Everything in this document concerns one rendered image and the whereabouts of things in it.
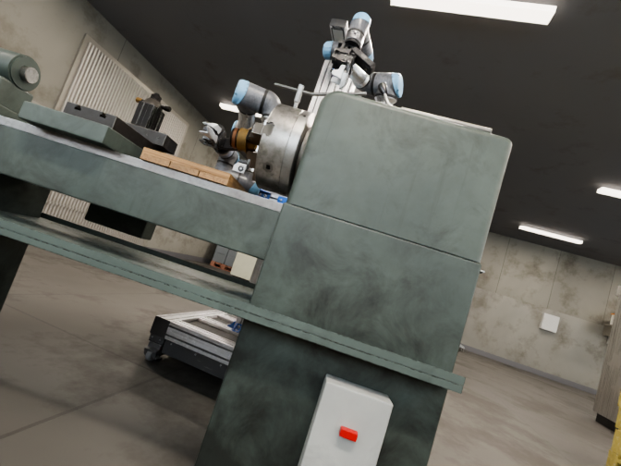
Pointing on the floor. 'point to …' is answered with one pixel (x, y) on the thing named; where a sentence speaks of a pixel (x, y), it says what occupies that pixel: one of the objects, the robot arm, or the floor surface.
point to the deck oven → (610, 374)
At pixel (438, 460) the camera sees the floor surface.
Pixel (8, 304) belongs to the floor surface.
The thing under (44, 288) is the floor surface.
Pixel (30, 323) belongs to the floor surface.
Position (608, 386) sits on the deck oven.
